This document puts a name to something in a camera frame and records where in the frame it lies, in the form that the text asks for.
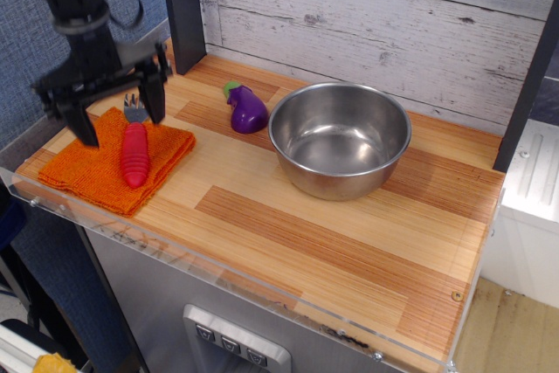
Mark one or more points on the red handled metal fork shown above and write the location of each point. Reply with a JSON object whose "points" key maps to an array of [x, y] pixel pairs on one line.
{"points": [[134, 152]]}

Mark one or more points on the stainless steel cabinet front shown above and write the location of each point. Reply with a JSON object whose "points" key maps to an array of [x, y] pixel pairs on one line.
{"points": [[152, 295]]}

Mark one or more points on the silver dispenser button panel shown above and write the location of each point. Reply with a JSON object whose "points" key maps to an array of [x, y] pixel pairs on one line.
{"points": [[220, 345]]}

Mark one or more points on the stainless steel bowl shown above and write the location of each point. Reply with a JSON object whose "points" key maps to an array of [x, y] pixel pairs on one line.
{"points": [[339, 141]]}

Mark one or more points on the purple toy eggplant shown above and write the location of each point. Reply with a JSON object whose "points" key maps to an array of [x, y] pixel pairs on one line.
{"points": [[249, 113]]}

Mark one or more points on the dark grey post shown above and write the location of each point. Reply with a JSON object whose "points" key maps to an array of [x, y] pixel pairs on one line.
{"points": [[530, 88], [187, 33]]}

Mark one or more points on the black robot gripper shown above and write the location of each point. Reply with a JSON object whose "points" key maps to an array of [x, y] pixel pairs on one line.
{"points": [[98, 66]]}

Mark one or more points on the orange knitted napkin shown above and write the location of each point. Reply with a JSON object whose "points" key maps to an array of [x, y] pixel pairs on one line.
{"points": [[94, 174]]}

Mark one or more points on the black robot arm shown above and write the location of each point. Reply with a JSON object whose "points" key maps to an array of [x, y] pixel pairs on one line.
{"points": [[75, 17]]}

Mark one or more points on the clear acrylic table guard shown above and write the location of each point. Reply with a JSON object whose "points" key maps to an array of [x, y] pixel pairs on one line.
{"points": [[389, 275]]}

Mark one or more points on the dark grey left post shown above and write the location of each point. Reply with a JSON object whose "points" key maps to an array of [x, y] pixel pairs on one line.
{"points": [[187, 33]]}

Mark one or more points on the white side cabinet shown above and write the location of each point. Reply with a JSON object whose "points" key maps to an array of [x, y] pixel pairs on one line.
{"points": [[522, 250]]}

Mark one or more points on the dark grey right post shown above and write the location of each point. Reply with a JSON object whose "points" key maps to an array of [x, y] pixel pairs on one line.
{"points": [[530, 88]]}

